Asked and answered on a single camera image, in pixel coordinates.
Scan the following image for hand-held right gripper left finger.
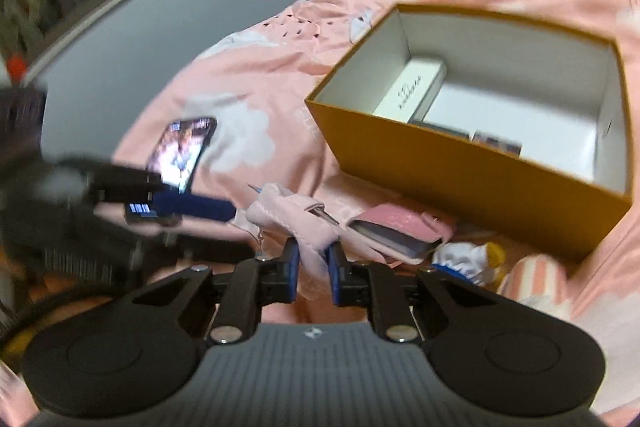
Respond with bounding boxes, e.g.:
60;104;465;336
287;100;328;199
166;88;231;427
132;237;302;346

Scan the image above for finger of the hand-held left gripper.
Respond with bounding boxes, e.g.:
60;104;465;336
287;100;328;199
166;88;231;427
90;166;237;225
127;227;257;266

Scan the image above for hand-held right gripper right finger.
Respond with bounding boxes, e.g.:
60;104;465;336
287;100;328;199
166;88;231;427
327;243;482;345

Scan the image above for pink zipper pouch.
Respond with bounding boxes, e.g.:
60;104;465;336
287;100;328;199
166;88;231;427
235;183;351;294

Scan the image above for pink snap wallet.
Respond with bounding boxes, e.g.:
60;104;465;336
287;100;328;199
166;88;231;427
346;203;455;266

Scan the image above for sailor dog plush toy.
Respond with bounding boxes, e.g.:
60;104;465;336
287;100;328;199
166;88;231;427
431;241;507;289

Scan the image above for orange cardboard box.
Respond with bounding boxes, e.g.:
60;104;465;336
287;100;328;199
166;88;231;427
305;4;634;264

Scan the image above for white glasses case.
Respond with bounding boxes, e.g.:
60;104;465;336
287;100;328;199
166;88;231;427
372;59;448;124

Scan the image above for white plush with striped hat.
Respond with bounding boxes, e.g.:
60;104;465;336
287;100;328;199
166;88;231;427
497;253;574;321

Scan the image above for small dark box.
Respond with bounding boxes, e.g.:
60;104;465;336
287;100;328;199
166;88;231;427
472;130;524;157

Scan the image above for smartphone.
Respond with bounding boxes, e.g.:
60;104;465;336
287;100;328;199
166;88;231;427
145;116;219;196

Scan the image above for pink printed blanket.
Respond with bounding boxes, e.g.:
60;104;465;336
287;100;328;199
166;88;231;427
0;0;640;414

